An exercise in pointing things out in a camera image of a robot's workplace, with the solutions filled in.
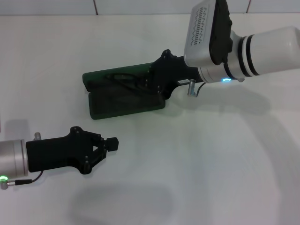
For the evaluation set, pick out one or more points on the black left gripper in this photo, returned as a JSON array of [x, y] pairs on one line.
[[58, 152]]

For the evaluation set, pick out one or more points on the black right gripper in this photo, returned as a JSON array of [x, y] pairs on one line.
[[173, 72]]

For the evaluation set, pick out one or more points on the black glasses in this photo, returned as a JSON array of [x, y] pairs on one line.
[[122, 77]]

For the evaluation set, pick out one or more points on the green glasses case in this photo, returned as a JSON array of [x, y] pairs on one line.
[[122, 107]]

